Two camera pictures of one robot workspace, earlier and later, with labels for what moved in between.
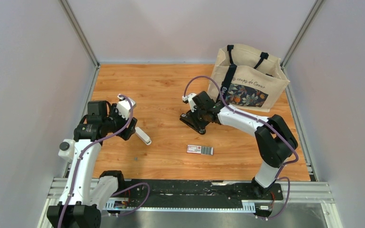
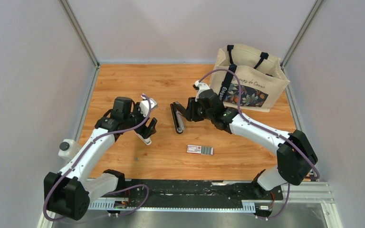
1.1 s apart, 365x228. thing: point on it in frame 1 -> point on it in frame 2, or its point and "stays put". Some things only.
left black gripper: (127, 132) -> (145, 132)
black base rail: (192, 190) stays put
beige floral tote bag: (248, 79) stays put
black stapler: (194, 121) -> (177, 110)
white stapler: (142, 136) stays put
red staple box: (207, 150) stays put
